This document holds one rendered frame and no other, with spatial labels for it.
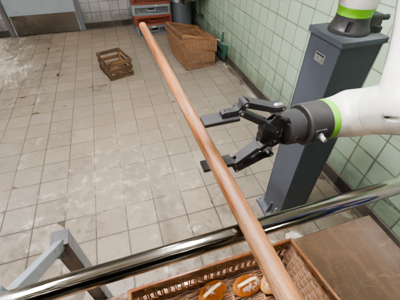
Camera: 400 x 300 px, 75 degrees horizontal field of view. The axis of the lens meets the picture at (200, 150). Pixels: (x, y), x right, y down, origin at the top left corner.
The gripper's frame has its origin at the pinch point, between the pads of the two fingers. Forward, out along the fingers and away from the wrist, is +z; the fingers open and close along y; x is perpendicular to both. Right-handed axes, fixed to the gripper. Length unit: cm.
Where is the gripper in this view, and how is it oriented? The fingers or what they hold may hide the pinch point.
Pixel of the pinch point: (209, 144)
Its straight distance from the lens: 52.4
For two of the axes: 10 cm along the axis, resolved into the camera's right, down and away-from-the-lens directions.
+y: 0.0, 7.3, 6.9
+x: -3.1, -6.5, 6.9
